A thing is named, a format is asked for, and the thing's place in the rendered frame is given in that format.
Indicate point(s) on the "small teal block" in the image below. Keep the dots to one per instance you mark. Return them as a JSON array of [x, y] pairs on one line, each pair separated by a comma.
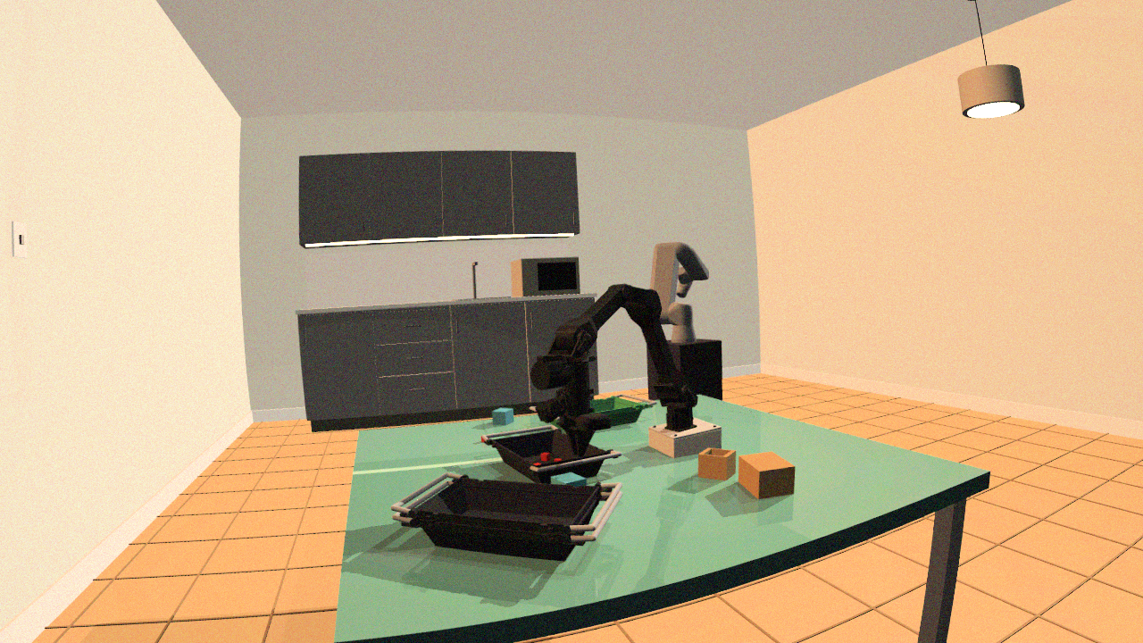
[[502, 416], [569, 478]]

